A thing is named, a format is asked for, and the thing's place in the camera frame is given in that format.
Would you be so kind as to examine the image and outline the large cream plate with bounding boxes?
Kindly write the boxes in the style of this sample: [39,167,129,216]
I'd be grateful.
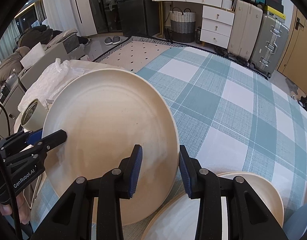
[43,68,179,225]

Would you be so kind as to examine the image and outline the woven laundry basket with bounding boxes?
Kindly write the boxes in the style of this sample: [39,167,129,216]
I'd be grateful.
[169,7,196,43]

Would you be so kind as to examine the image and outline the small cream plate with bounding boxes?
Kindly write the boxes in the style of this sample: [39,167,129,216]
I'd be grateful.
[140,171,285,240]

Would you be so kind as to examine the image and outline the wooden door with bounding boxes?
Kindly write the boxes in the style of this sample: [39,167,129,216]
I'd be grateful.
[278,7,307,94]

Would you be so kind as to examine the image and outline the white cylindrical canister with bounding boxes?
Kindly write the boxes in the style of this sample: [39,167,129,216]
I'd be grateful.
[21,99,48,131]

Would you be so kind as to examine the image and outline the stacked shoe boxes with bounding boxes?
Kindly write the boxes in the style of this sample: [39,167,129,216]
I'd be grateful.
[263,0,286,23]

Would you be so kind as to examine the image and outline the person's left hand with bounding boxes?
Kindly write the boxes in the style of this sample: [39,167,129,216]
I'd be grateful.
[0,192,31,224]

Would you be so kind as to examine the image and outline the silver suitcase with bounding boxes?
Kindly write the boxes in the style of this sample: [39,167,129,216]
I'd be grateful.
[249,14,289,78]

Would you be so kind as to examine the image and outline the black cable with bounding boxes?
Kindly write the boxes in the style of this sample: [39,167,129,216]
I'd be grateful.
[0,101,11,137]

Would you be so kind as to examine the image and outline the beige suitcase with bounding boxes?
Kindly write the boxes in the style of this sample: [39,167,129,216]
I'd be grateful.
[228,0,263,61]

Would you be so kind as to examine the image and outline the white vanity dresser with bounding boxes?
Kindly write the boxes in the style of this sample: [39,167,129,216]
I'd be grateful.
[152,0,235,49]

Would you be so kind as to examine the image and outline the black refrigerator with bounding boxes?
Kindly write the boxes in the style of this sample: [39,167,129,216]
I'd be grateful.
[117,0,160,36]

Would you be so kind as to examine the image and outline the grey slippers pair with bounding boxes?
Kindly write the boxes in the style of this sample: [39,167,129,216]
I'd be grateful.
[104,36,121,46]

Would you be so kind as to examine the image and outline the blue bowl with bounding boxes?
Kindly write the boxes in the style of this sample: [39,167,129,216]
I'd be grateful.
[283,203,307,239]

